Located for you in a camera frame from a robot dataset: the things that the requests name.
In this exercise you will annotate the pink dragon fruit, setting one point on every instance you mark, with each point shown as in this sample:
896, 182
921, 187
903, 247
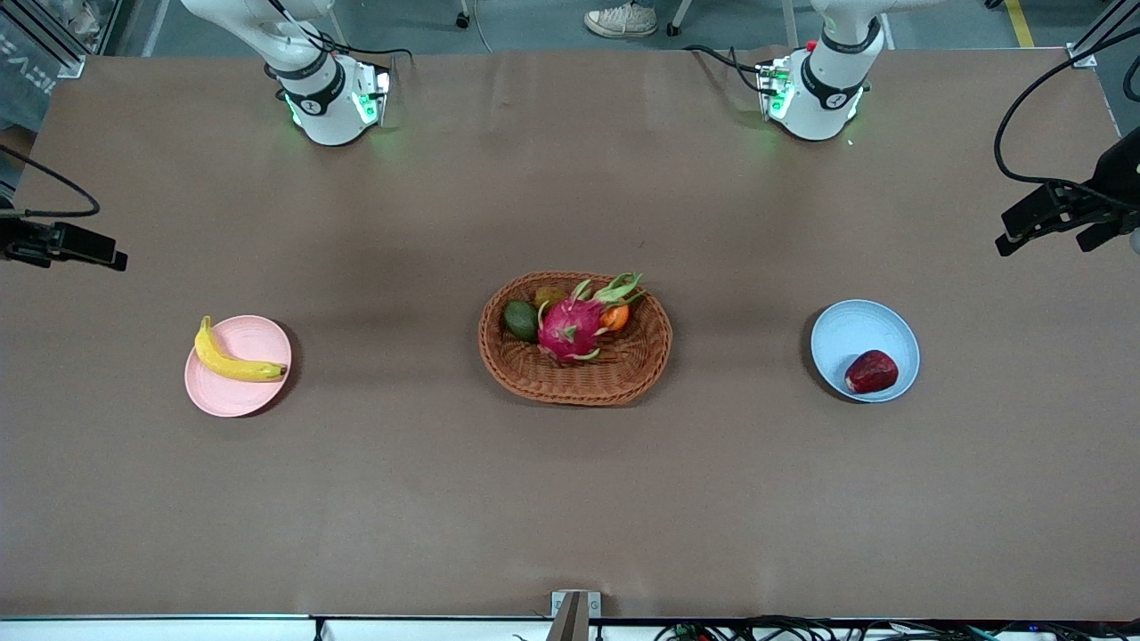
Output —
570, 329

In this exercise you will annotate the light blue round plate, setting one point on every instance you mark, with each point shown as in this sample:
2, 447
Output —
850, 334

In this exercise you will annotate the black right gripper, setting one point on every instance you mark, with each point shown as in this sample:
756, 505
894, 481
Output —
27, 242

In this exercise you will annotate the yellow banana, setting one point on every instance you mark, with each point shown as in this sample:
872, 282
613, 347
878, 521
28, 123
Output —
227, 363

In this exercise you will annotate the orange tangerine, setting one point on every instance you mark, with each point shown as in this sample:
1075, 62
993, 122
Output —
616, 318

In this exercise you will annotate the grey metal camera bracket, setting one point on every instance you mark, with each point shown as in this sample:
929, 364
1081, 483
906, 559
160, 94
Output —
574, 614

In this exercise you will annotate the white sneaker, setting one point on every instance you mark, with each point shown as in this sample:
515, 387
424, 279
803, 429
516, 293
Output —
619, 21

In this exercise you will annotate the dark green avocado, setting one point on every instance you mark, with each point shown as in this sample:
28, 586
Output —
520, 320

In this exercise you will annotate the aluminium frame profile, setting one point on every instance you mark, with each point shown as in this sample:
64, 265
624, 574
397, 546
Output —
67, 58
1082, 55

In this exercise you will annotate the olive brown fruit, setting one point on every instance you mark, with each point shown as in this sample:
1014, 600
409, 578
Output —
549, 296

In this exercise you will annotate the dark red apple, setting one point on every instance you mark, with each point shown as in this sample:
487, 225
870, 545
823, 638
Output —
873, 372

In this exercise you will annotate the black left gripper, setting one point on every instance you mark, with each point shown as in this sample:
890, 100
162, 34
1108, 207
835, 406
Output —
1119, 172

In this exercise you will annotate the pink round plate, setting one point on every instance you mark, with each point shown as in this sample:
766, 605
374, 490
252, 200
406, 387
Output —
232, 396

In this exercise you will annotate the brown woven wicker basket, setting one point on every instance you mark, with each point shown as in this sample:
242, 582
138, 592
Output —
614, 374

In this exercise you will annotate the white table edge rail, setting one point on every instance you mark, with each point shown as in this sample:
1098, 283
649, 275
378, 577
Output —
178, 630

